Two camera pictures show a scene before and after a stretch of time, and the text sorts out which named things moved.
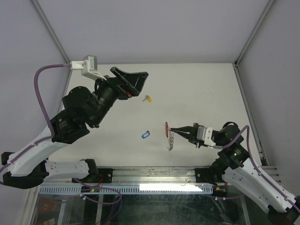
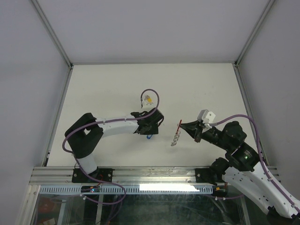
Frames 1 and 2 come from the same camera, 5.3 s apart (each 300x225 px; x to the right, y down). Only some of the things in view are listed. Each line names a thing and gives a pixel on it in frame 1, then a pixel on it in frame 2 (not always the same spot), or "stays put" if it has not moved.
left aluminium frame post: [51, 30] stays put
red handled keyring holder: [169, 135] -> [177, 135]
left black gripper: [126, 85] -> [153, 131]
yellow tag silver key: [147, 97] stays put
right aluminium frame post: [254, 32] stays put
